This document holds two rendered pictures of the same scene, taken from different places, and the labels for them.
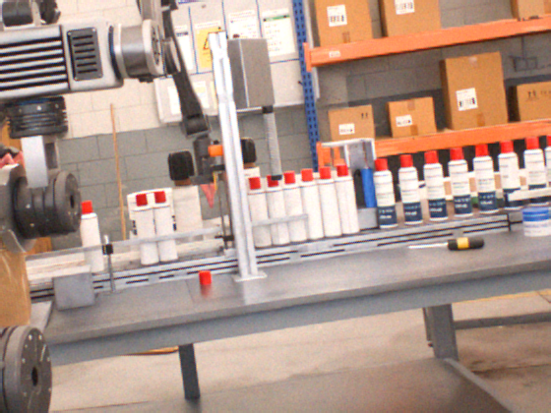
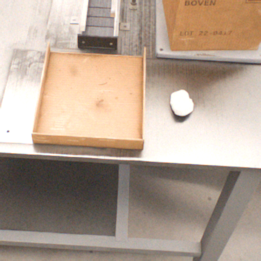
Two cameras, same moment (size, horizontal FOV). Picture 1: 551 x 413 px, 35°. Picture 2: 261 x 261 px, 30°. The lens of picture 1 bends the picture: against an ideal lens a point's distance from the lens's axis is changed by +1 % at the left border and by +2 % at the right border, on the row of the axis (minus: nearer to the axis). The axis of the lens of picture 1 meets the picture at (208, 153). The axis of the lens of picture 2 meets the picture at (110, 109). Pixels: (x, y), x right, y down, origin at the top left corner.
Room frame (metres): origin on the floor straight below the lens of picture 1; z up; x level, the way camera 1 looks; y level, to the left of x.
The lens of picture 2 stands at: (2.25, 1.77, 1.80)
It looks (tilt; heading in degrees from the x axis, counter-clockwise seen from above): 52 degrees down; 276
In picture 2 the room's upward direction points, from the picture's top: 3 degrees clockwise
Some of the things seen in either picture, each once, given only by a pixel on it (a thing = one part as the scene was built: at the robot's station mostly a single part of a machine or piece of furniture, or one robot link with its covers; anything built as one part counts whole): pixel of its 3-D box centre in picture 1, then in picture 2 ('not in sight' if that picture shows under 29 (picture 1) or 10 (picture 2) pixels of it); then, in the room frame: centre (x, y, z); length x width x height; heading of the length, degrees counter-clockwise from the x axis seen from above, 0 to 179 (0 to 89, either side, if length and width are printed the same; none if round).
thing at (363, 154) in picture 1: (353, 184); not in sight; (2.59, -0.42, 1.01); 0.14 x 0.13 x 0.26; 95
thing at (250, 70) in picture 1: (242, 74); not in sight; (2.38, -0.12, 1.38); 0.17 x 0.10 x 0.19; 150
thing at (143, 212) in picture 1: (145, 228); not in sight; (2.44, 0.21, 0.98); 0.05 x 0.05 x 0.20
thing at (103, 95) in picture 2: not in sight; (92, 92); (2.37, 0.98, 0.85); 0.30 x 0.26 x 0.04; 95
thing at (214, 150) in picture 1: (221, 197); not in sight; (2.41, -0.02, 1.05); 0.10 x 0.04 x 0.33; 5
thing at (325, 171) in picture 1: (329, 202); not in sight; (2.48, -0.33, 0.98); 0.05 x 0.05 x 0.20
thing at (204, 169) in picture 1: (206, 168); not in sight; (2.52, 0.01, 1.13); 0.10 x 0.07 x 0.07; 94
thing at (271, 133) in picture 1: (272, 143); not in sight; (2.37, -0.18, 1.18); 0.04 x 0.04 x 0.21
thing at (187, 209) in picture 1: (185, 196); not in sight; (2.73, 0.09, 1.03); 0.09 x 0.09 x 0.30
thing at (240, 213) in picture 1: (232, 154); not in sight; (2.32, -0.07, 1.16); 0.04 x 0.04 x 0.67; 5
